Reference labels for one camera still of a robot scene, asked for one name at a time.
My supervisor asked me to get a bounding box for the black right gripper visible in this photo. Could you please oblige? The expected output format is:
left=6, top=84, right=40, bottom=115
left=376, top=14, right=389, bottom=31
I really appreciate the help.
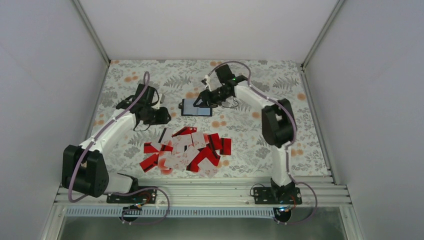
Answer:
left=193, top=86, right=232, bottom=109

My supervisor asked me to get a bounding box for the black card holder wallet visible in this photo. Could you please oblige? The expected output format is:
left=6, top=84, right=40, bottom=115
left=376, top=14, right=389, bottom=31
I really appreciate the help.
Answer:
left=178, top=98, right=213, bottom=117

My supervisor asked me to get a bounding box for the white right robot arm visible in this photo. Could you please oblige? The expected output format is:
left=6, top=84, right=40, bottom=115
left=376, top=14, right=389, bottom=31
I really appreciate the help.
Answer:
left=193, top=62, right=297, bottom=204

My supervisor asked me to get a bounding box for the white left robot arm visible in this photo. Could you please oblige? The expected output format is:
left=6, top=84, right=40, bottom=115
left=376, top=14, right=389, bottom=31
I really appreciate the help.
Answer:
left=61, top=84, right=172, bottom=203

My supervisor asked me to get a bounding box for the red card centre right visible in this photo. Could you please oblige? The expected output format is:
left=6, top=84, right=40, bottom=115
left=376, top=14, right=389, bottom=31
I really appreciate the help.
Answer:
left=207, top=133, right=223, bottom=151

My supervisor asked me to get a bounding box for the white floral card centre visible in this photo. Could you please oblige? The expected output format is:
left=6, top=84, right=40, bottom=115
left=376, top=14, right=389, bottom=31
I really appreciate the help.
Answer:
left=172, top=134, right=193, bottom=154

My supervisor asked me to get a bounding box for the red card far right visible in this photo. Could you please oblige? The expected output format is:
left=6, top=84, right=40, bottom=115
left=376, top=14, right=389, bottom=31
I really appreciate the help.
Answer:
left=220, top=138, right=232, bottom=156

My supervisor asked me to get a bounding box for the red card lower right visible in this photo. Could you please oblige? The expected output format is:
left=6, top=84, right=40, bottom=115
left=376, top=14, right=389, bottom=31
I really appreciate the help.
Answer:
left=186, top=146, right=221, bottom=173

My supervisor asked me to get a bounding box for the floral patterned table mat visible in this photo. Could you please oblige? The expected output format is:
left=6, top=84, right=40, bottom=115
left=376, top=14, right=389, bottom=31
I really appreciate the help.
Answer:
left=92, top=60, right=329, bottom=179

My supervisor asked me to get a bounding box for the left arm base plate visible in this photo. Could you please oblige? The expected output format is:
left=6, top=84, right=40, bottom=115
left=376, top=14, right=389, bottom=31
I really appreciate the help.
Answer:
left=106, top=186, right=158, bottom=204

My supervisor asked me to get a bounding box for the slotted cable duct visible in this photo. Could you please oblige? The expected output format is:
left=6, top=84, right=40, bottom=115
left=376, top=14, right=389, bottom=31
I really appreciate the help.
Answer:
left=66, top=206, right=274, bottom=219

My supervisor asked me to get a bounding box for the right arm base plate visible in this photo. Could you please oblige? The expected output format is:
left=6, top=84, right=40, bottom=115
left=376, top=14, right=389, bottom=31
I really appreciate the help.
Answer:
left=251, top=187, right=303, bottom=205

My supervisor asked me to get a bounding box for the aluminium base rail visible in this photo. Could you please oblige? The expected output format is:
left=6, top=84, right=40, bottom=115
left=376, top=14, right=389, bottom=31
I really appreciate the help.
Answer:
left=54, top=178, right=352, bottom=208

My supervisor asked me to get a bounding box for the aluminium frame post right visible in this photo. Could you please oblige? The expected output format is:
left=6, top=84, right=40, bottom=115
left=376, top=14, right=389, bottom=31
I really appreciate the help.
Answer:
left=300, top=0, right=346, bottom=70

